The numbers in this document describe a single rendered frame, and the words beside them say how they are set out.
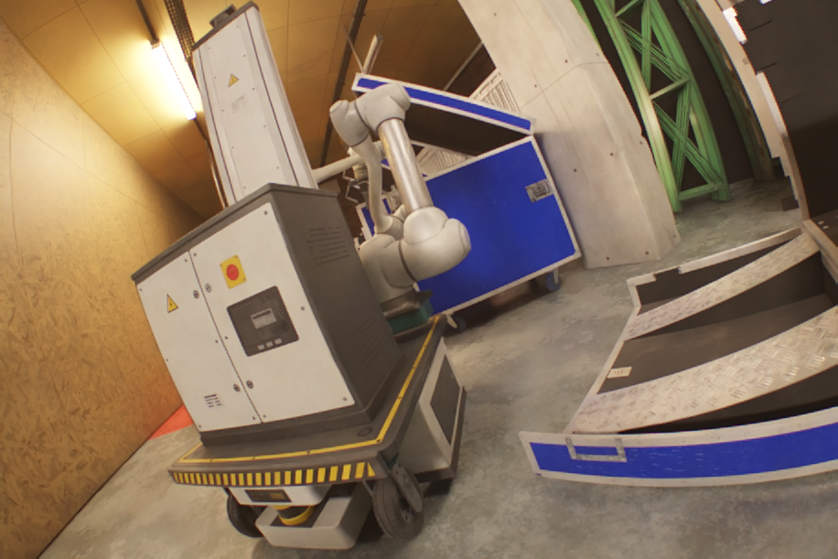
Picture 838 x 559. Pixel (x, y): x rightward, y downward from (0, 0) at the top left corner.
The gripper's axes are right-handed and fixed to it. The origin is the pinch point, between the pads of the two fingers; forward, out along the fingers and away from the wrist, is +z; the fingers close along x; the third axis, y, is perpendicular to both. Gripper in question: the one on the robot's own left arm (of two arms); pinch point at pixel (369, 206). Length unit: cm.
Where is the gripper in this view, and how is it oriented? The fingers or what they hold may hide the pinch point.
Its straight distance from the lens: 211.0
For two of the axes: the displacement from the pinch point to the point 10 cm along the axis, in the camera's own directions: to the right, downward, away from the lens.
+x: 0.2, -0.2, 10.0
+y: 9.8, -2.2, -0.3
